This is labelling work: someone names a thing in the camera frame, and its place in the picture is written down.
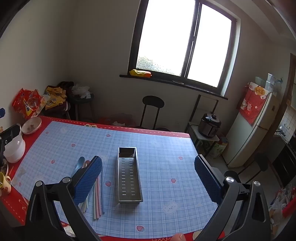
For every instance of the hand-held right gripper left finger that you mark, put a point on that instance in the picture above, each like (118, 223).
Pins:
(89, 180)

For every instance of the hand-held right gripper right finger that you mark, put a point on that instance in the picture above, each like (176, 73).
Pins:
(208, 183)

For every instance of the pink spoon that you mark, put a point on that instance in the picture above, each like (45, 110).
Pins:
(87, 163)

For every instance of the blue spoon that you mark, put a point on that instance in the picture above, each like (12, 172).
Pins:
(80, 162)

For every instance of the metal utensil tray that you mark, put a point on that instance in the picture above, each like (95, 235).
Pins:
(128, 176)

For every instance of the person's right hand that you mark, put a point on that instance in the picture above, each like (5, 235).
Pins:
(179, 237)

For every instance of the white lidded pot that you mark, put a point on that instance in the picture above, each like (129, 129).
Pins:
(15, 150)

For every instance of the white ceramic bowl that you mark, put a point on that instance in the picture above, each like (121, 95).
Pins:
(31, 125)

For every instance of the red snack bag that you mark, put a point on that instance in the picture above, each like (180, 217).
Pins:
(25, 104)

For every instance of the colourful bag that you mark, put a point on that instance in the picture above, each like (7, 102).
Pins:
(218, 148)

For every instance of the small white table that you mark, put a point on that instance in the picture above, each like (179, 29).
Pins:
(203, 141)

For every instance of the bear mug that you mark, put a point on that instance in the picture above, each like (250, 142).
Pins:
(4, 183)

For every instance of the black rice cooker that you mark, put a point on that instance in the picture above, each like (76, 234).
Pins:
(209, 126)

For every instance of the white refrigerator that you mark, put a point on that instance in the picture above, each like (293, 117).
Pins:
(249, 143)

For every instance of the pile of yellow packets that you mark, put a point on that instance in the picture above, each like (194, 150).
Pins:
(55, 97)

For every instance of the dark clothes pile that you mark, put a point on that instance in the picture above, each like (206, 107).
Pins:
(66, 84)

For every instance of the dark round side table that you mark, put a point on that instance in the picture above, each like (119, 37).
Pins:
(81, 104)

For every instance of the pile of plastic bags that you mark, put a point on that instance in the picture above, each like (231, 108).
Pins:
(283, 206)

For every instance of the kitchen cabinet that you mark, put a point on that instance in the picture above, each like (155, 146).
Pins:
(285, 162)

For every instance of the black metal rack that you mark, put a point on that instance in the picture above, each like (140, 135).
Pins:
(203, 102)

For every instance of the white plastic bag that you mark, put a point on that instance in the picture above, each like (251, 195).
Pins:
(81, 91)

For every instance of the red printed cloth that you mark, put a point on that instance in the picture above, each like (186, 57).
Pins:
(253, 106)

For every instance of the black round stool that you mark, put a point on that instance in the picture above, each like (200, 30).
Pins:
(152, 102)

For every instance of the dark window sill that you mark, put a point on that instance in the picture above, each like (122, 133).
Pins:
(175, 84)

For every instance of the clear plastic containers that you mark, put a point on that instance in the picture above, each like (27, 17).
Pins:
(270, 82)

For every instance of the yellow orange packet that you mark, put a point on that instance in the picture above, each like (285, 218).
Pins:
(140, 73)

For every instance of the dark framed window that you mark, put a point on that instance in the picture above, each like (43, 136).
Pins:
(185, 41)

